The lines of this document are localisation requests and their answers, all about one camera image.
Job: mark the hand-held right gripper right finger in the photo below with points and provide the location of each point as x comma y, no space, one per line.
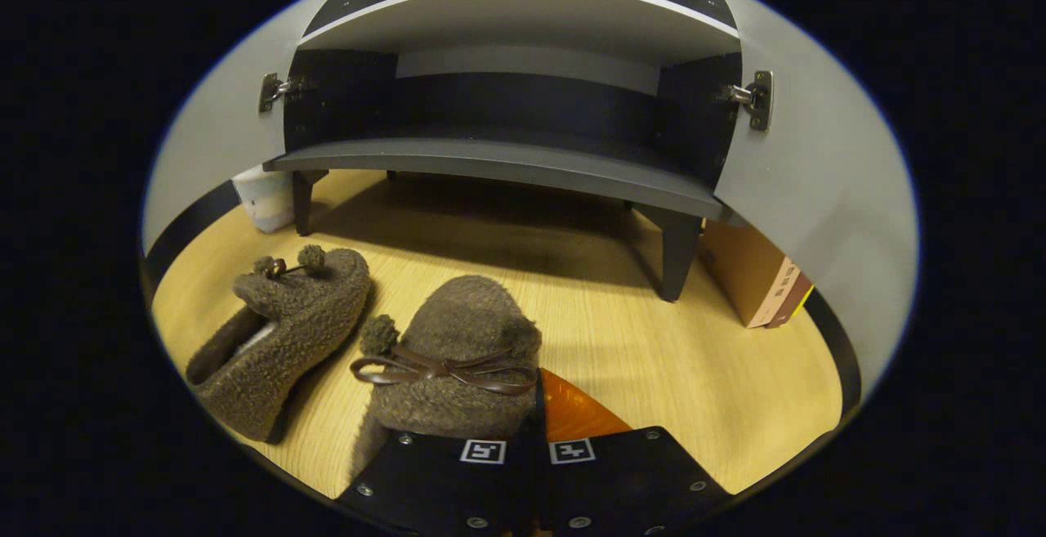
613,480

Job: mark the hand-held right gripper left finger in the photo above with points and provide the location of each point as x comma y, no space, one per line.
433,480

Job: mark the brown fuzzy shoe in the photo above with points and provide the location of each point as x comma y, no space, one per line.
466,324
302,316

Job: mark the white shoe cabinet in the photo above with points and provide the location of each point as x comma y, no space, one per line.
507,161

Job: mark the white cabinet door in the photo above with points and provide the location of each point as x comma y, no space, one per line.
221,128
817,194

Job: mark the white rounded container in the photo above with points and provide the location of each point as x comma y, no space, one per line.
265,202

